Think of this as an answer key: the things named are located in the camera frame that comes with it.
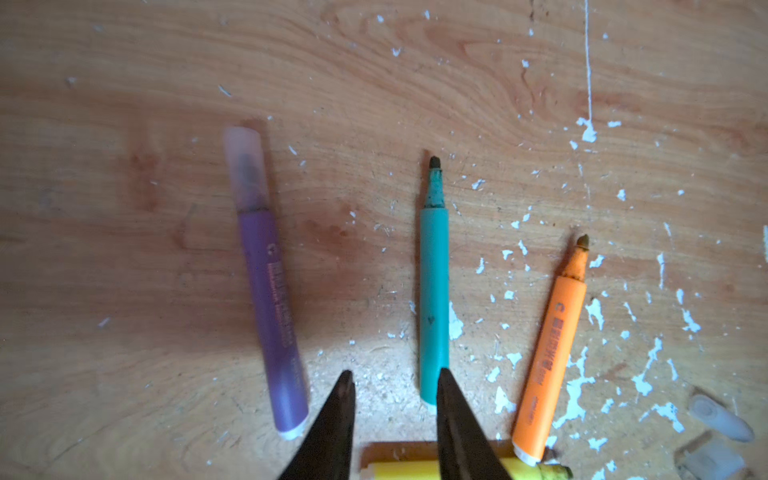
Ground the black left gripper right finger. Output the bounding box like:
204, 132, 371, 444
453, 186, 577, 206
437, 368, 499, 479

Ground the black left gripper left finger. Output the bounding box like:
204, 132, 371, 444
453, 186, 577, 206
279, 370, 356, 480

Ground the purple marker pen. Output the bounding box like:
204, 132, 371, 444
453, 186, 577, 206
221, 125, 311, 441

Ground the green marker pen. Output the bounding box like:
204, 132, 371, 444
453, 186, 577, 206
419, 156, 450, 405

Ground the clear pen cap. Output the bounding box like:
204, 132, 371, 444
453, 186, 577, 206
689, 394, 755, 443
223, 126, 270, 212
676, 440, 746, 480

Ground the yellow marker pen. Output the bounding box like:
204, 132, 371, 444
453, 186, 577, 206
360, 457, 574, 479

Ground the orange marker pen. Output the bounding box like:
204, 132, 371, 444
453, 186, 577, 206
512, 234, 590, 467

